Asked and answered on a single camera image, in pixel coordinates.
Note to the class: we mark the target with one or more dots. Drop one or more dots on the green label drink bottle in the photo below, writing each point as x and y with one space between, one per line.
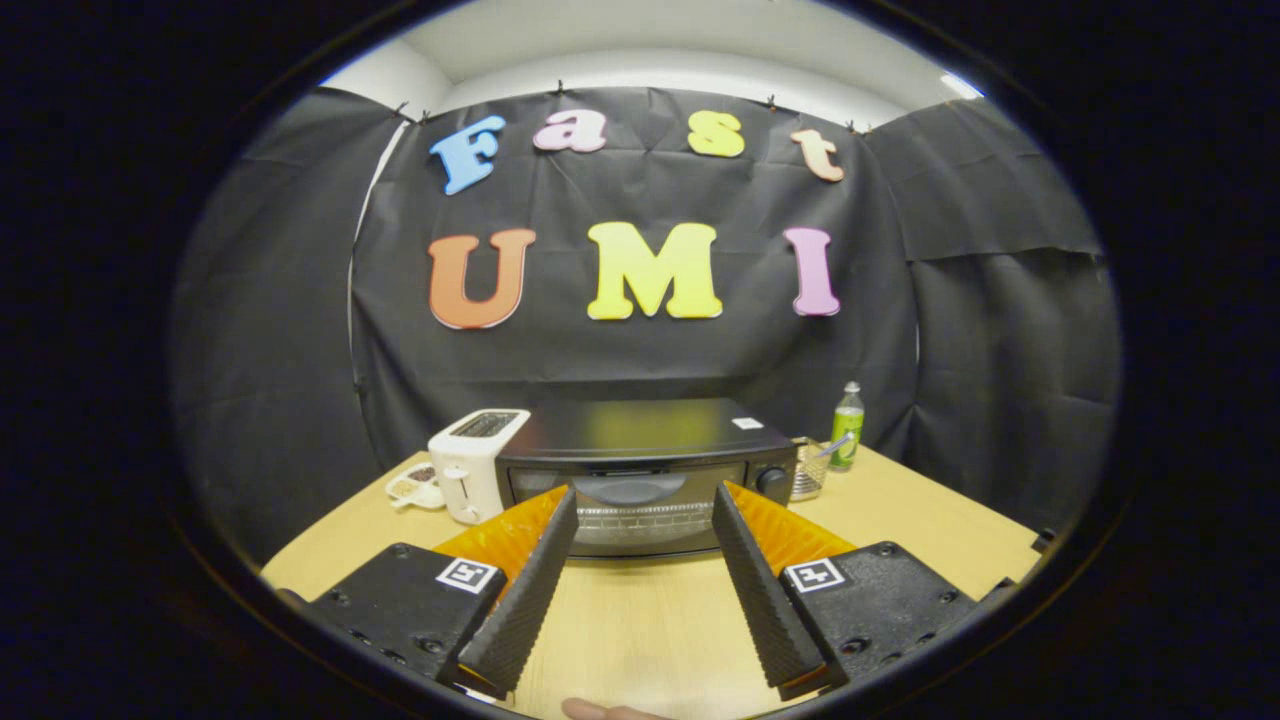
847 435

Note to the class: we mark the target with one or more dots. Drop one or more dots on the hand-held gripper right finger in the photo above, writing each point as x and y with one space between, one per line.
760 600

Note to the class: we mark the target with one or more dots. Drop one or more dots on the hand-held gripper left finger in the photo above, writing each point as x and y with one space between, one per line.
530 600

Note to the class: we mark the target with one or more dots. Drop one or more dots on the small white snack dish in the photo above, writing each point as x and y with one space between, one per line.
415 485

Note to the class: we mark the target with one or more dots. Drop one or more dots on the blue striped straw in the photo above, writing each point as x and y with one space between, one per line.
838 444

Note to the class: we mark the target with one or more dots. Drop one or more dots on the black toaster oven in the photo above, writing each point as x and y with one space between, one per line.
640 430

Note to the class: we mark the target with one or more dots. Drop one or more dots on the black backdrop cloth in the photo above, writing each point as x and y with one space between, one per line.
640 360

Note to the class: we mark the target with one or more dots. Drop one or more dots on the ceiling light panel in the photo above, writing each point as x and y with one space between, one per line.
962 86

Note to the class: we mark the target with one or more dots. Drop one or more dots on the white pop-up toaster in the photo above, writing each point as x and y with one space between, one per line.
470 470

